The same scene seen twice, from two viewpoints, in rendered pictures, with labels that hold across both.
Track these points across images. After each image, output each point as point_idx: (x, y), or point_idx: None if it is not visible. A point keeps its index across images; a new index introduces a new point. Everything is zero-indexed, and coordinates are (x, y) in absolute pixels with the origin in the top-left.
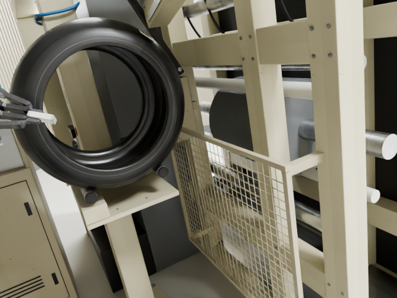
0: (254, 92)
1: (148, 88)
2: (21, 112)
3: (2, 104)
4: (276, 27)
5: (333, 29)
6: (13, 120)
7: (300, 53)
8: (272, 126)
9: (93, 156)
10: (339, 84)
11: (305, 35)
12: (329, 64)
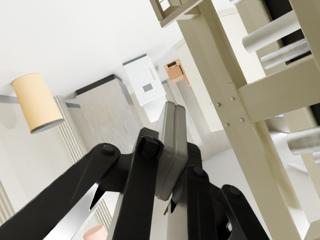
0: (315, 14)
1: None
2: (178, 213)
3: None
4: (291, 109)
5: (223, 122)
6: (88, 214)
7: (251, 94)
8: None
9: None
10: (205, 85)
11: (249, 111)
12: (216, 97)
